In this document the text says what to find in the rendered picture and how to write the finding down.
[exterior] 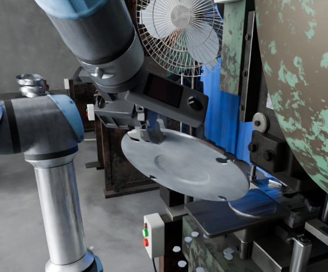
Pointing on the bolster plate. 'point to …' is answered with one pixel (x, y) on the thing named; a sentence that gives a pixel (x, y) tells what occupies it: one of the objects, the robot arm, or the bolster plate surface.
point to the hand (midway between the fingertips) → (163, 136)
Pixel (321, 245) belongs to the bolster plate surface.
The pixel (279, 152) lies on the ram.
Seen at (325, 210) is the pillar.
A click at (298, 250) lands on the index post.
